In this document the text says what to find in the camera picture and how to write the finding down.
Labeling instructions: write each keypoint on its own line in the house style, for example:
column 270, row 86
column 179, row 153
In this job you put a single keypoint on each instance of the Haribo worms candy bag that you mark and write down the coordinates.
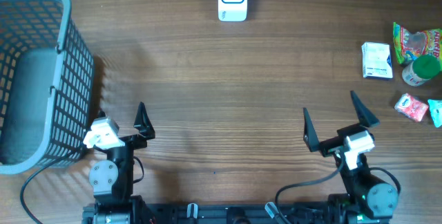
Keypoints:
column 409, row 46

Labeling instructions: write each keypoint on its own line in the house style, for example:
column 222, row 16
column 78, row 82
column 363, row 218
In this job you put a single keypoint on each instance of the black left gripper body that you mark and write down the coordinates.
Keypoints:
column 135, row 142

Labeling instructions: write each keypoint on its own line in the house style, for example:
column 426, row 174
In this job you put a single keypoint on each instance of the mint green tissue pack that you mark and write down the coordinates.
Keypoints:
column 435, row 107

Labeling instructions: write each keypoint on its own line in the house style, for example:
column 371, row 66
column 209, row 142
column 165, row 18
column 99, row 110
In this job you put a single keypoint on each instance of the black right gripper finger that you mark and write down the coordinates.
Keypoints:
column 310, row 137
column 365, row 117

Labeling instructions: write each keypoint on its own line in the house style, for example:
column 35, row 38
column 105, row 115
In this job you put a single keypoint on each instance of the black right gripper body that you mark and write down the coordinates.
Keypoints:
column 327, row 146

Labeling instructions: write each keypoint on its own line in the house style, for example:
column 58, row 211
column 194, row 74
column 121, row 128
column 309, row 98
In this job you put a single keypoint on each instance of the grey plastic shopping basket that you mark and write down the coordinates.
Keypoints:
column 47, row 74

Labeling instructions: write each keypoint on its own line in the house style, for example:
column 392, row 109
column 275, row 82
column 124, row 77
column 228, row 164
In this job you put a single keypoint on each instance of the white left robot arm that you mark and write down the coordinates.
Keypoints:
column 112, row 179

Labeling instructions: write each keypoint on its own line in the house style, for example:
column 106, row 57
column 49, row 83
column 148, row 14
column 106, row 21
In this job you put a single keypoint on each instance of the green lid spice jar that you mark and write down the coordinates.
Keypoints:
column 421, row 70

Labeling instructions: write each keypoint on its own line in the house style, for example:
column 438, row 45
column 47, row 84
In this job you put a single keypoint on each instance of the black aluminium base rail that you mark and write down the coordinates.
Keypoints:
column 313, row 212

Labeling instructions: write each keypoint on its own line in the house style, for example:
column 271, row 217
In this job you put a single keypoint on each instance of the white cardboard box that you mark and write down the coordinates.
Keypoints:
column 377, row 61

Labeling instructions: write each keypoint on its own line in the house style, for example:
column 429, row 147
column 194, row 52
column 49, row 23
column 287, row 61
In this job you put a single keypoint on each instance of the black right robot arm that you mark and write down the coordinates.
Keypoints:
column 371, row 192

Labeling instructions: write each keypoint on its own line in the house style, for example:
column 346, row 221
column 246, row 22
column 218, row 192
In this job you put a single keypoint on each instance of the red white tissue pack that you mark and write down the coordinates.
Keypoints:
column 411, row 107

